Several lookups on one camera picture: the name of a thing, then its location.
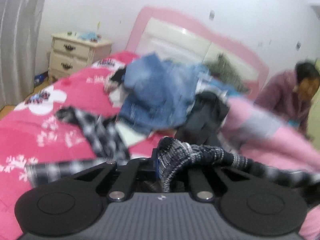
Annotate pale green cabinet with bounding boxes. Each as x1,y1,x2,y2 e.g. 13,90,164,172
306,57,320,143

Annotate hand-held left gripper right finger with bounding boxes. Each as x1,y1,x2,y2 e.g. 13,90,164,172
187,166,250,202

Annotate small black garment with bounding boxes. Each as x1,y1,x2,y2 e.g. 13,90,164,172
109,68,127,84

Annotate pink floral printed blanket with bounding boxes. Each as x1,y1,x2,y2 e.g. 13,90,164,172
0,51,180,240

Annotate olive green garment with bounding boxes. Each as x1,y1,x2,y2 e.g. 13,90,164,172
206,54,250,93

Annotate black white plaid shirt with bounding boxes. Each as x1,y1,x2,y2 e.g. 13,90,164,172
25,106,320,193

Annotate white knit sweater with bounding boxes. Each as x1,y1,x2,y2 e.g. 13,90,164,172
117,122,153,147

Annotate pink white headboard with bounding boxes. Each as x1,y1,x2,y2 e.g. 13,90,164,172
126,6,270,93

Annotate grey curtain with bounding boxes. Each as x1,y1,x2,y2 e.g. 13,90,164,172
0,0,52,105

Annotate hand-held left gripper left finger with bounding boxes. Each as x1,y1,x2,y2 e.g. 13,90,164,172
74,149,160,201

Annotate light pink quilt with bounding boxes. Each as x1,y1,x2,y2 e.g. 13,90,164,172
220,96,320,173

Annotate dark grey garment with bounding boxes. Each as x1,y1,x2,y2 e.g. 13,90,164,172
175,91,230,148

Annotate light blue cloth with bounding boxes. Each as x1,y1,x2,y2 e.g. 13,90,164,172
79,31,101,42

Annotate cream nightstand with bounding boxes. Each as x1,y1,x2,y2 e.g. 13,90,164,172
47,32,113,82

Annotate blue plastic bag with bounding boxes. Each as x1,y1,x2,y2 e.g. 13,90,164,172
34,72,48,85

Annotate blue denim jeans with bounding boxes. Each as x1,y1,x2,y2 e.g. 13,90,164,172
119,52,240,135

